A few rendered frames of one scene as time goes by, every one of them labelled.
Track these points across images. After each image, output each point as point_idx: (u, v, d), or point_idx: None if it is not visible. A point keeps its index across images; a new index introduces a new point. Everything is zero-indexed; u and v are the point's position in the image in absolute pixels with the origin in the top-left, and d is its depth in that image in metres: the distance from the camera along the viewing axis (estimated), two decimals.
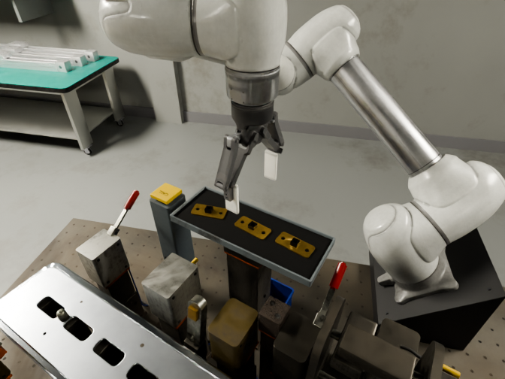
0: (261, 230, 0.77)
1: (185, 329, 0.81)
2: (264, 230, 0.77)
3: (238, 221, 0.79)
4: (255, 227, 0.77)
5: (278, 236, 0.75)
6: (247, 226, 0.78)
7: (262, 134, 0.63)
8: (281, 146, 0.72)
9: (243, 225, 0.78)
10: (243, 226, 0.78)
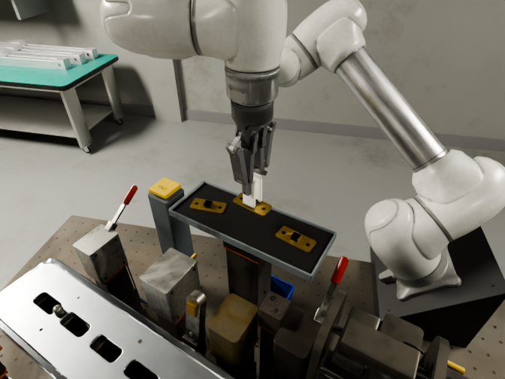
0: (261, 206, 0.72)
1: (183, 325, 0.80)
2: (264, 206, 0.72)
3: (237, 197, 0.74)
4: (255, 203, 0.72)
5: (278, 231, 0.74)
6: None
7: (260, 136, 0.62)
8: (265, 166, 0.69)
9: (241, 201, 0.73)
10: (243, 202, 0.73)
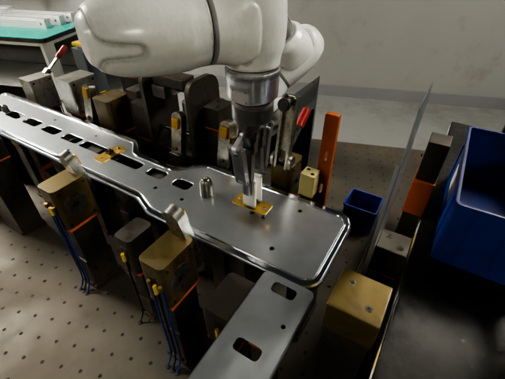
0: (262, 206, 0.72)
1: None
2: (264, 205, 0.72)
3: (236, 198, 0.74)
4: (255, 203, 0.72)
5: None
6: None
7: (260, 135, 0.63)
8: (264, 165, 0.69)
9: (241, 202, 0.73)
10: (243, 203, 0.73)
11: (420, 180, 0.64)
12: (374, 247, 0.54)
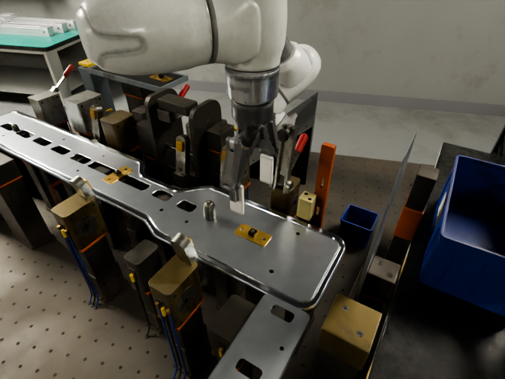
0: (261, 237, 0.78)
1: None
2: (264, 236, 0.78)
3: (238, 228, 0.80)
4: (255, 234, 0.79)
5: (152, 75, 1.18)
6: (247, 234, 0.79)
7: (261, 134, 0.63)
8: (276, 150, 0.72)
9: (243, 233, 0.79)
10: (243, 234, 0.79)
11: (409, 208, 0.69)
12: (365, 275, 0.59)
